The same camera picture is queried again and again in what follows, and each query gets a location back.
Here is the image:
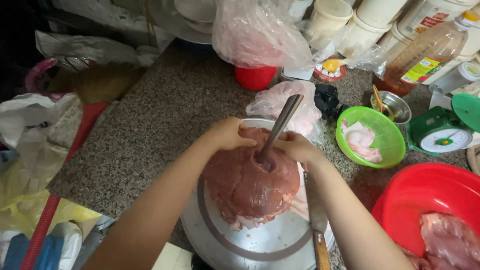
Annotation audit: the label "person's left hand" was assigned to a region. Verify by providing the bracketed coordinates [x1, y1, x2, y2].
[207, 117, 258, 151]

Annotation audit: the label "person's right hand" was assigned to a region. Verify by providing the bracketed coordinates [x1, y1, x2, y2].
[273, 131, 320, 168]

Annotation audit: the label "raw meat lump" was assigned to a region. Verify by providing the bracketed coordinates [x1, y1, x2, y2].
[200, 127, 301, 232]

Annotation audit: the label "metal spit rod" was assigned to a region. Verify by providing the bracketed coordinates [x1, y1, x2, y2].
[256, 94, 305, 166]

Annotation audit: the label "crumpled pink plastic bag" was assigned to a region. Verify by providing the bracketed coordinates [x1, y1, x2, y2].
[245, 80, 325, 145]

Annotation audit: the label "black plastic object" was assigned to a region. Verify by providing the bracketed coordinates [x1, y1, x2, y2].
[314, 83, 349, 121]

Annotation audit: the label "pale raw fat pieces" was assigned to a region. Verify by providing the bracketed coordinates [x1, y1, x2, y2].
[340, 119, 383, 164]

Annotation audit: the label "red plastic cup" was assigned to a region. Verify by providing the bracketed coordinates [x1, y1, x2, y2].
[235, 65, 278, 92]

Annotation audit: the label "small red bowl with garlic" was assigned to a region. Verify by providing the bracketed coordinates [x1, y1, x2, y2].
[313, 56, 347, 83]

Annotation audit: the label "green plastic bowl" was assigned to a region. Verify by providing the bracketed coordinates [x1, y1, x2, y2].
[335, 106, 407, 169]

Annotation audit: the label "golden metal spoon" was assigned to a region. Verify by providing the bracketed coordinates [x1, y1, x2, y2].
[372, 84, 395, 121]

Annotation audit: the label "round metal tray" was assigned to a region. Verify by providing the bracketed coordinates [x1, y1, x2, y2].
[180, 118, 335, 270]

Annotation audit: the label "clear plastic bag with meat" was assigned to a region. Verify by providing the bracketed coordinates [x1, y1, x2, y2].
[211, 0, 315, 72]

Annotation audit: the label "small steel bowl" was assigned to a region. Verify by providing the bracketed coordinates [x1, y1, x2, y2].
[370, 90, 412, 125]

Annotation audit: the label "crumpled clear plastic bag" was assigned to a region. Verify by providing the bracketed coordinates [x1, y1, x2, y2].
[296, 20, 389, 80]

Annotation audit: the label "stack of white plates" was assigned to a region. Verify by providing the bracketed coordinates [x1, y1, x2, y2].
[148, 0, 218, 46]

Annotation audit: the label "red plastic basin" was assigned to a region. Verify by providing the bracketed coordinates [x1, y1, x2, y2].
[371, 162, 480, 270]

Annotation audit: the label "straw broom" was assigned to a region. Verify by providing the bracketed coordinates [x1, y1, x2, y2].
[47, 62, 148, 106]

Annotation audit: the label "group of white plastic tubs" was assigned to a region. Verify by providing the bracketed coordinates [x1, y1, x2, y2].
[289, 0, 480, 85]

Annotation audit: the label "green kitchen scale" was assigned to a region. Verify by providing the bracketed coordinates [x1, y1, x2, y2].
[405, 93, 480, 157]

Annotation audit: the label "plastic bottle with brown liquid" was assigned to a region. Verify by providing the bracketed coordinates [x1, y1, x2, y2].
[373, 10, 480, 98]

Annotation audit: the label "small white lidded jar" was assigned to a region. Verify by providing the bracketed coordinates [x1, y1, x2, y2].
[428, 61, 480, 95]

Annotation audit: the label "raw meat slices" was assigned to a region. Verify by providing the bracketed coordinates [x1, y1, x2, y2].
[398, 212, 480, 270]

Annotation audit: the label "heap of plastic bags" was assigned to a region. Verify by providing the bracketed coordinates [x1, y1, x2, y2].
[0, 30, 166, 270]

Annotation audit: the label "wooden handled knife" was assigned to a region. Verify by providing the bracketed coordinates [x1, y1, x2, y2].
[303, 170, 333, 270]

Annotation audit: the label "red ribbed hose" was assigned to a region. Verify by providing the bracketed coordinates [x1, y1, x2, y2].
[19, 101, 110, 270]

